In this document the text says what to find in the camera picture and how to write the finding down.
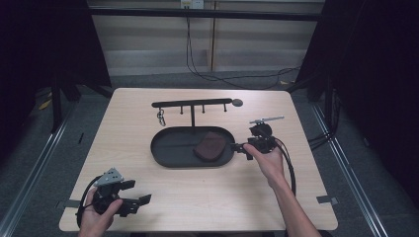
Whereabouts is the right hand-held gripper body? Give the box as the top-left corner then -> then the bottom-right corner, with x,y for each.
247,116 -> 285,155

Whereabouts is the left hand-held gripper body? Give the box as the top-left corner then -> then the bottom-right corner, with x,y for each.
92,167 -> 128,215

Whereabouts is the black tray with hook rack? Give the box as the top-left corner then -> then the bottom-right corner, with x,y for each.
150,97 -> 245,169

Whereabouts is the silver key ring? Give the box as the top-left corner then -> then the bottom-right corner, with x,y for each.
156,108 -> 167,127

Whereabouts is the person's right hand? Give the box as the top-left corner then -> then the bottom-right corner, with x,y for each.
251,144 -> 287,190

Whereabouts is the person's left hand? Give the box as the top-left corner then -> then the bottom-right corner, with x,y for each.
78,197 -> 124,237

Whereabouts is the grey tape strip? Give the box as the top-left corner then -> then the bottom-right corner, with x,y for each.
55,198 -> 82,209
315,195 -> 339,205

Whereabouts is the black curtain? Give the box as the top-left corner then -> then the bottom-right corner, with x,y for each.
0,0 -> 113,159
286,0 -> 419,205

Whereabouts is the black horizontal bar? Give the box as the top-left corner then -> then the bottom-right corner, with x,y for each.
88,8 -> 325,23

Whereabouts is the left hand-held gripper cable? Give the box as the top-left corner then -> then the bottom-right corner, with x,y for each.
75,176 -> 103,229

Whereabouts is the hand-held gripper cable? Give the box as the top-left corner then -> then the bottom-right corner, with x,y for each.
75,176 -> 103,229
273,137 -> 296,198

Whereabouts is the right hand-held gripper cable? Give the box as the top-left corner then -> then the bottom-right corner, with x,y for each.
273,137 -> 296,198

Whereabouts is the metal floor rail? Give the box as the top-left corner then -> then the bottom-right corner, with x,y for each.
310,103 -> 391,237
0,108 -> 78,237

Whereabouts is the black wall cable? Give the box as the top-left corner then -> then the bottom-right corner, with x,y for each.
185,16 -> 301,91

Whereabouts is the white wall outlet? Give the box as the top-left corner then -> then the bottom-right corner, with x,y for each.
180,0 -> 206,10

